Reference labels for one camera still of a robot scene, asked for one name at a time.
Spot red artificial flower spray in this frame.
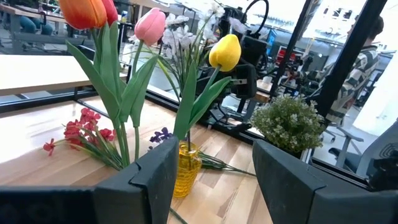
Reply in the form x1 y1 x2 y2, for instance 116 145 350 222
42 107 188 224

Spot white artificial flower spray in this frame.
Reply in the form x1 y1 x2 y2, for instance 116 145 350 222
129 1 249 103

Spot person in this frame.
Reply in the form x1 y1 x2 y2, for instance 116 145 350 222
323 15 386 125

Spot yellow cut-glass vase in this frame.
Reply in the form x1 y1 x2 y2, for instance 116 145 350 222
172 140 203 199

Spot flower stems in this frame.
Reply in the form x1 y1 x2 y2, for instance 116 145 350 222
119 7 167 162
172 34 242 153

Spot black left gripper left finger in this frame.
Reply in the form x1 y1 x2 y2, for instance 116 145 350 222
0 136 180 224

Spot green potted plant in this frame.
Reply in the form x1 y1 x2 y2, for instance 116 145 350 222
249 94 327 160

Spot wooden shelf black metal legs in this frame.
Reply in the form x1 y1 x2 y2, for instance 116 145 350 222
0 43 133 105

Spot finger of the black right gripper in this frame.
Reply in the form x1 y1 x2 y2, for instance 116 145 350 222
196 67 215 93

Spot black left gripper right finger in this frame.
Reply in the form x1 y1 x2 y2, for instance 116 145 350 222
252 139 398 224

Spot grey office chair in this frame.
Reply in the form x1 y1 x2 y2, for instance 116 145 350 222
323 121 398 180

